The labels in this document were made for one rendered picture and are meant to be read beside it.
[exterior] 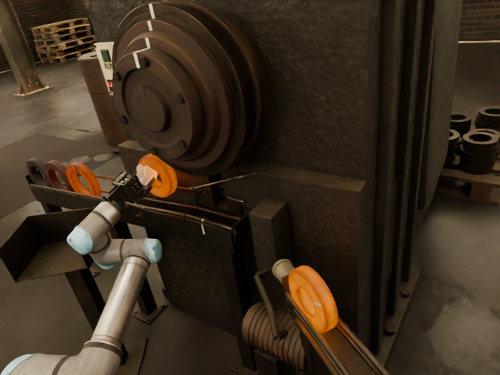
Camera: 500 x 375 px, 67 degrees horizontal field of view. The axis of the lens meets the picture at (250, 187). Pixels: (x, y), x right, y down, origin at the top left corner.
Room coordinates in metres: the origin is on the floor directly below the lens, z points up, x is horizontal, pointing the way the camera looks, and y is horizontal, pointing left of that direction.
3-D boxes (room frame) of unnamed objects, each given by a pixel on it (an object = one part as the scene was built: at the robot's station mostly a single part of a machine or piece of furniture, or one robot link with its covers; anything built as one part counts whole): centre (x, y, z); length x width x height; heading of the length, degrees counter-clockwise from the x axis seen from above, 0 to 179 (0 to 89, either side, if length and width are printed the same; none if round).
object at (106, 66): (1.34, 0.35, 1.15); 0.26 x 0.02 x 0.18; 52
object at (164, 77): (0.97, 0.21, 1.11); 0.28 x 0.06 x 0.28; 52
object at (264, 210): (0.91, -0.04, 0.68); 0.11 x 0.08 x 0.24; 142
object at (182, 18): (1.05, 0.15, 1.11); 0.47 x 0.06 x 0.47; 52
